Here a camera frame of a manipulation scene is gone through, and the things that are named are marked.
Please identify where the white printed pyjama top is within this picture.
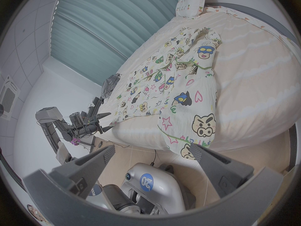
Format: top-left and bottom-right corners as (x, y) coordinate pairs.
(114, 26), (222, 161)

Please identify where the grey garment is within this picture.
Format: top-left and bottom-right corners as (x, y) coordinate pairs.
(101, 73), (122, 101)

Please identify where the blue-green curtain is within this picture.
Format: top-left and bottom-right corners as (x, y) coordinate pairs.
(50, 0), (186, 84)

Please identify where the ceiling air conditioner vent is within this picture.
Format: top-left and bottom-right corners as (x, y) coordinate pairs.
(0, 74), (20, 121)

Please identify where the bed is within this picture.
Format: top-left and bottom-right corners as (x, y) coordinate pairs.
(93, 1), (301, 174)

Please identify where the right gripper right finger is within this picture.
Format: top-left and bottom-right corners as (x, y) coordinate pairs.
(190, 143), (255, 198)

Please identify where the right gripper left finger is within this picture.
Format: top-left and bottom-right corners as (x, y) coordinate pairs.
(49, 145), (116, 199)

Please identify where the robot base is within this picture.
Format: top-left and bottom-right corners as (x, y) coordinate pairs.
(86, 163), (197, 215)

